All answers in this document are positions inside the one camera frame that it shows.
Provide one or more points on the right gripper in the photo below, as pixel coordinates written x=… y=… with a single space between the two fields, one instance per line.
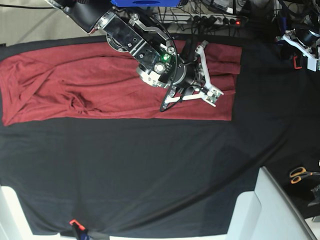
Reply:
x=187 y=70

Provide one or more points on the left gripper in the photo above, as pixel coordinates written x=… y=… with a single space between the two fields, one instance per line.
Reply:
x=300 y=36

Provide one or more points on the red long-sleeve T-shirt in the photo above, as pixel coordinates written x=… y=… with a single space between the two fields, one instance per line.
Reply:
x=92 y=81

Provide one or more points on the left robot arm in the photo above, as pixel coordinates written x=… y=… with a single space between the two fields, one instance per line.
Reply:
x=306 y=13

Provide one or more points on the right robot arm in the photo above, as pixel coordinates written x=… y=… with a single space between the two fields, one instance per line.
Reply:
x=159 y=62

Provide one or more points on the black and orange clamp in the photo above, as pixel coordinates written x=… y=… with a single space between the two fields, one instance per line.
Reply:
x=297 y=61

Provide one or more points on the blue clamp at right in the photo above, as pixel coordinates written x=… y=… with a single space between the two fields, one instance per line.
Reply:
x=282 y=22

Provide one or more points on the blue clamp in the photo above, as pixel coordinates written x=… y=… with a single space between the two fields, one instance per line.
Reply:
x=82 y=233
x=282 y=22

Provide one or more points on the white power strip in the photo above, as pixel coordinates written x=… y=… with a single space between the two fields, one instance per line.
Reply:
x=219 y=19

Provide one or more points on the blue plastic box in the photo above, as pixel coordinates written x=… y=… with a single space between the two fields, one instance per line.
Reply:
x=148 y=3

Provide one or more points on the black table cloth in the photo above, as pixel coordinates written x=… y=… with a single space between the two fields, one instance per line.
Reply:
x=166 y=178

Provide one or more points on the grey crumpled plastic piece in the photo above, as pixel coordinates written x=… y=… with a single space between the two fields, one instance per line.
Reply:
x=316 y=193

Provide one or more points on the blue clamp at bottom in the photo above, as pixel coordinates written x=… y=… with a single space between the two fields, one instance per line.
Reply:
x=82 y=233

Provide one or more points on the yellow-handled scissors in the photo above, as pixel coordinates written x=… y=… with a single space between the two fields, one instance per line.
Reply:
x=300 y=173

